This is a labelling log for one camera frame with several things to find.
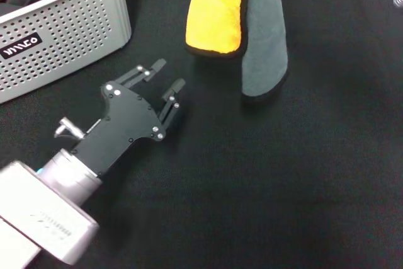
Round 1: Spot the grey perforated storage box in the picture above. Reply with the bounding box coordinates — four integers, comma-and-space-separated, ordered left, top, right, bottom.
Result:
0, 0, 132, 105

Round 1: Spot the black tablecloth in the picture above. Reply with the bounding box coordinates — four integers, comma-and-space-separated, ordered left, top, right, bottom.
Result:
0, 0, 403, 269

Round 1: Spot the yellow and grey towel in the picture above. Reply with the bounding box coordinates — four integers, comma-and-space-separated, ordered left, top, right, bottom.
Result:
184, 0, 290, 103

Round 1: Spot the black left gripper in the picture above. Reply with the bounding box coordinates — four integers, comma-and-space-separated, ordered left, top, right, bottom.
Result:
72, 58, 186, 178

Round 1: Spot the left wrist cable with plug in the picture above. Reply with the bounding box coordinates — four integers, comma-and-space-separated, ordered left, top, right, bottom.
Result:
53, 117, 86, 140

